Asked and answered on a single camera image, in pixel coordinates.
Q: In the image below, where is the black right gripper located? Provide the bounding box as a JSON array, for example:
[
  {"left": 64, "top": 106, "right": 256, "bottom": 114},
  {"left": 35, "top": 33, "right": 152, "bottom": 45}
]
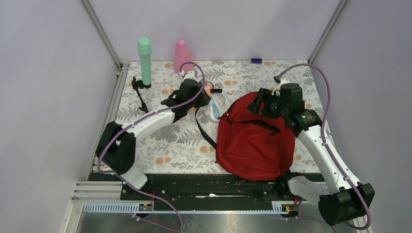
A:
[{"left": 246, "top": 88, "right": 289, "bottom": 119}]

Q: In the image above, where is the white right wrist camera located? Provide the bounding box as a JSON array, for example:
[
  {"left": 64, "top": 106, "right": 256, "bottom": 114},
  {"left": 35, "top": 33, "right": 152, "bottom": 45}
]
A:
[{"left": 272, "top": 78, "right": 290, "bottom": 97}]

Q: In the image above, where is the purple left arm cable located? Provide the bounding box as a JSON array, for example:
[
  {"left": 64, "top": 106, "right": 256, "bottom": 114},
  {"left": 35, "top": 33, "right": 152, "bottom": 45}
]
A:
[{"left": 96, "top": 62, "right": 206, "bottom": 233}]

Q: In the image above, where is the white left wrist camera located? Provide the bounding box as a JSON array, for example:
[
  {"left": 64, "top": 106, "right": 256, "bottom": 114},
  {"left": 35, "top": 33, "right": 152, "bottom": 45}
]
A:
[{"left": 179, "top": 70, "right": 198, "bottom": 81}]

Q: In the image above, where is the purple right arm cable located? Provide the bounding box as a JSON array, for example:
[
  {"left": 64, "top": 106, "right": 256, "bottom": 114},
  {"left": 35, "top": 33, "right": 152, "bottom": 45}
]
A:
[{"left": 274, "top": 63, "right": 372, "bottom": 231}]

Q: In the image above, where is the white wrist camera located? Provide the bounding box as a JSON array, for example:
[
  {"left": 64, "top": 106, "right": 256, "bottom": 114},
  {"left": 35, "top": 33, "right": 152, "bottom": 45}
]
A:
[
  {"left": 272, "top": 78, "right": 290, "bottom": 97},
  {"left": 179, "top": 70, "right": 198, "bottom": 81}
]

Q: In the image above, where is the red backpack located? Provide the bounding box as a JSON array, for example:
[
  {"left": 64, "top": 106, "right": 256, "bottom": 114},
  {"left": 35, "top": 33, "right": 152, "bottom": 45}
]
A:
[{"left": 198, "top": 92, "right": 295, "bottom": 181}]

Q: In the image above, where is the small blue block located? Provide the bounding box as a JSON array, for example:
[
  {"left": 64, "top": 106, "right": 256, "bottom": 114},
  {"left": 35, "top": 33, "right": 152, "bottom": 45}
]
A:
[{"left": 251, "top": 58, "right": 262, "bottom": 64}]

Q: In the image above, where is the pink cone block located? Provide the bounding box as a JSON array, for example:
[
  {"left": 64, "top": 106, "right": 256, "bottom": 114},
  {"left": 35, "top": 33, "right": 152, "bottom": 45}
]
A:
[{"left": 174, "top": 39, "right": 194, "bottom": 73}]

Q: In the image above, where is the green toy microphone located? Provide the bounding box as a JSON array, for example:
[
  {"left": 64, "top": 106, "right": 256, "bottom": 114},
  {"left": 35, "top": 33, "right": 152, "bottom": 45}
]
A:
[{"left": 137, "top": 37, "right": 152, "bottom": 88}]

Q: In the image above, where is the pink capped tube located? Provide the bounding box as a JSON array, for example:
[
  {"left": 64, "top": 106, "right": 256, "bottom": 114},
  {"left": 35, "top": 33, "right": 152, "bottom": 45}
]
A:
[{"left": 204, "top": 82, "right": 214, "bottom": 96}]

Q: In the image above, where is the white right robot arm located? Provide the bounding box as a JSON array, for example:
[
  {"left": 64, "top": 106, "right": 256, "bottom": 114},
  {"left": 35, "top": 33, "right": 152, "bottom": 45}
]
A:
[{"left": 247, "top": 83, "right": 375, "bottom": 228}]

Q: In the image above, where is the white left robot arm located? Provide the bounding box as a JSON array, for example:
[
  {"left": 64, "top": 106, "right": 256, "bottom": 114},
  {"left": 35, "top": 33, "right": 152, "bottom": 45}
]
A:
[{"left": 96, "top": 79, "right": 210, "bottom": 200}]

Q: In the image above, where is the black mini tripod stand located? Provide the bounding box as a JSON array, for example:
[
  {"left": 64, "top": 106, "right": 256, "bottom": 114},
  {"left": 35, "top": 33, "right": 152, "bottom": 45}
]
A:
[{"left": 131, "top": 76, "right": 151, "bottom": 113}]

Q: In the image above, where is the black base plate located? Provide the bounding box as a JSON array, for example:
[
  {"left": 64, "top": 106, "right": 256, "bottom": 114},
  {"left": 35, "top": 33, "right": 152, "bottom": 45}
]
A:
[{"left": 86, "top": 172, "right": 326, "bottom": 212}]

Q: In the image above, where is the floral table mat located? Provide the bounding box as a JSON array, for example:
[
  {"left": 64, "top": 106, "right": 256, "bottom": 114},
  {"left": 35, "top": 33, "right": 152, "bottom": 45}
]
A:
[{"left": 115, "top": 60, "right": 325, "bottom": 174}]

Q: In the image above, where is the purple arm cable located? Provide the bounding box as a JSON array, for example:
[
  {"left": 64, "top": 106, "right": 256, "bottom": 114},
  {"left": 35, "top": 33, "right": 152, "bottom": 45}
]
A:
[
  {"left": 96, "top": 62, "right": 206, "bottom": 233},
  {"left": 274, "top": 63, "right": 372, "bottom": 231}
]

